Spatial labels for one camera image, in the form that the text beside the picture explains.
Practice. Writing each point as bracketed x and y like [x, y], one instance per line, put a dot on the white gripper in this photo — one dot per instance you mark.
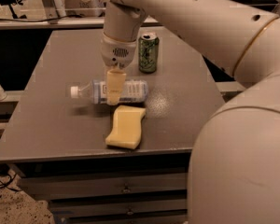
[118, 52]

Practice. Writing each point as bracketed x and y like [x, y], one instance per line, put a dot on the blue plastic water bottle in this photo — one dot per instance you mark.
[134, 91]

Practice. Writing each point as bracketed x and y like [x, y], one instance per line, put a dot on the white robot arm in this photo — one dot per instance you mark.
[234, 170]

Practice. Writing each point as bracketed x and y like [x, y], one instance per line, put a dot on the green soda can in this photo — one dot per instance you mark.
[148, 52]

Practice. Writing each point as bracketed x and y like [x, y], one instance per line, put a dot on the yellow sponge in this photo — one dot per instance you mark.
[126, 130]

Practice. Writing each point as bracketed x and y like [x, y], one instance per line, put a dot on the white box numbered 105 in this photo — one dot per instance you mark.
[84, 8]

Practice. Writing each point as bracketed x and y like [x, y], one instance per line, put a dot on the grey drawer cabinet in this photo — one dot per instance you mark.
[56, 144]

